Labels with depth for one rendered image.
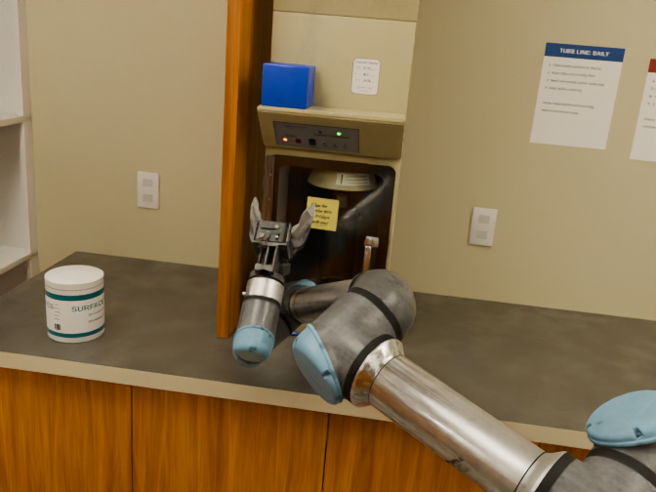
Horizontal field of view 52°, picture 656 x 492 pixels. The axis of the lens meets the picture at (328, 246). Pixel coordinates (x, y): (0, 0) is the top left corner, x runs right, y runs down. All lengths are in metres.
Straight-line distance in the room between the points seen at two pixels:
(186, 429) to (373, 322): 0.72
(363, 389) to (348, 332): 0.08
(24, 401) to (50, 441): 0.11
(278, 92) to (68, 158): 0.99
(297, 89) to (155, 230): 0.91
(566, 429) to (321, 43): 0.98
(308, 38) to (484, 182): 0.74
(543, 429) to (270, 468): 0.60
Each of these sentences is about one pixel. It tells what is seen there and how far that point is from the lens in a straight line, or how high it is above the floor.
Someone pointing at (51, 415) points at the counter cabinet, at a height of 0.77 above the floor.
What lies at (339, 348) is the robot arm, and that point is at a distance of 0.98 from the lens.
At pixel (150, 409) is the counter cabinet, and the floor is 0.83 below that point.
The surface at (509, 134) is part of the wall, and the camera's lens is 2.03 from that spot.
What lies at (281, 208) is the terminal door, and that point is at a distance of 1.63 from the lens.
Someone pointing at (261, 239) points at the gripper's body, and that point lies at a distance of 1.33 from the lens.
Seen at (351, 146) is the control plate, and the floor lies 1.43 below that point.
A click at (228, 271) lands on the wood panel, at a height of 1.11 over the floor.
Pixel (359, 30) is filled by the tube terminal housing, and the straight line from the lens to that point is 1.57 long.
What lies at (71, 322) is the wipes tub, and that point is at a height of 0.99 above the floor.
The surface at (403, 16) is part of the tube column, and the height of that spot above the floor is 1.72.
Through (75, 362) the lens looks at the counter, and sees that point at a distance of 1.60.
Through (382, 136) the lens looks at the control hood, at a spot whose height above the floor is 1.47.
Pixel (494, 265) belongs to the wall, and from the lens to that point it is 2.11.
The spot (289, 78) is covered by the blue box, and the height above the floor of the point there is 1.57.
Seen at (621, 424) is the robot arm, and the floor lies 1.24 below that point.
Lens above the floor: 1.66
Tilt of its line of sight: 17 degrees down
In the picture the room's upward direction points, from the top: 5 degrees clockwise
